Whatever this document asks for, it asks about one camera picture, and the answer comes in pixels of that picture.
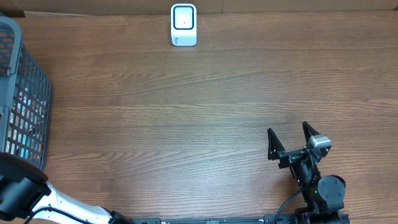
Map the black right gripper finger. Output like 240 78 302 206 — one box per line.
267 128 285 160
302 121 320 144

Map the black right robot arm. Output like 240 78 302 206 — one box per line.
264 121 351 224

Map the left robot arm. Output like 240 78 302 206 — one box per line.
1 152 132 224

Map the white barcode scanner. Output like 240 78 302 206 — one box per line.
170 3 197 47

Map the grey plastic mesh basket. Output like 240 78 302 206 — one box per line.
1 16 53 170

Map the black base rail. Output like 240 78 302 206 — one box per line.
126 213 307 224

